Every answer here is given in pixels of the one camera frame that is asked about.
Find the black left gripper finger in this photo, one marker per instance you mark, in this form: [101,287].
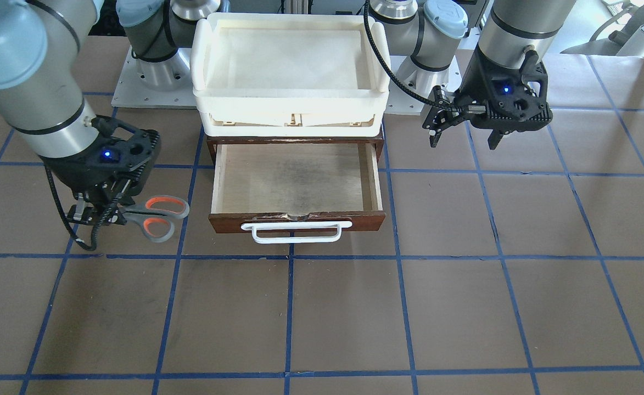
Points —
[496,136]
[436,127]

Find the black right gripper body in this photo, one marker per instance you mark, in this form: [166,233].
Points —
[68,174]

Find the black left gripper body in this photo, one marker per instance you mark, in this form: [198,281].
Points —
[476,82]

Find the grey orange scissors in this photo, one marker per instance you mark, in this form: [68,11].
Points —
[157,210]

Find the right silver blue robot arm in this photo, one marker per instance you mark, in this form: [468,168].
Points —
[39,97]

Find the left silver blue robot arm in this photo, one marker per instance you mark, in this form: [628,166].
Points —
[429,33]

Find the wooden drawer with brown front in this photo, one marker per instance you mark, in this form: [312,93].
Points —
[295,184]

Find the white plastic crate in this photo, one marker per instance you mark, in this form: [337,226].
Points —
[289,75]

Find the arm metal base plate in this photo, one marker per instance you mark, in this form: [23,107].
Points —
[419,81]
[165,85]

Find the white drawer handle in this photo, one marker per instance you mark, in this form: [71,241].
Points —
[297,230]

